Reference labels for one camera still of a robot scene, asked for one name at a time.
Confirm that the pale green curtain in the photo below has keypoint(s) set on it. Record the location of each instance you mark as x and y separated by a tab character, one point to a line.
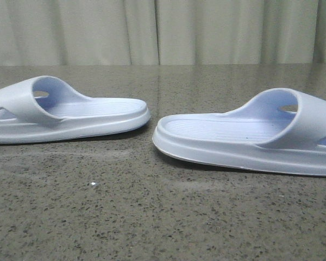
162	32

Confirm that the light blue slipper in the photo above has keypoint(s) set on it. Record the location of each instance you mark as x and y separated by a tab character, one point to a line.
279	130
45	108

